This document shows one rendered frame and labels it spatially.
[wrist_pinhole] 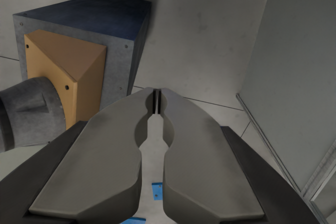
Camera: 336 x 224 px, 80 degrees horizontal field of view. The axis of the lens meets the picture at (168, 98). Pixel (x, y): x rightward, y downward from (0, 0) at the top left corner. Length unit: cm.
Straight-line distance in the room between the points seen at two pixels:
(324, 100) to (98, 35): 91
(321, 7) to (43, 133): 114
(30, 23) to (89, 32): 14
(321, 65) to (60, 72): 100
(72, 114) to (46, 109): 6
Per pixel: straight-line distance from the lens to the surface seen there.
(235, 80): 181
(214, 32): 162
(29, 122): 45
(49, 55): 48
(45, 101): 47
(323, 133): 108
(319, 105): 109
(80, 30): 59
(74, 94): 40
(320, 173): 111
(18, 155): 214
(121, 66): 59
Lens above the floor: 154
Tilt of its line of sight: 59 degrees down
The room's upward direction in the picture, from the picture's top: 178 degrees clockwise
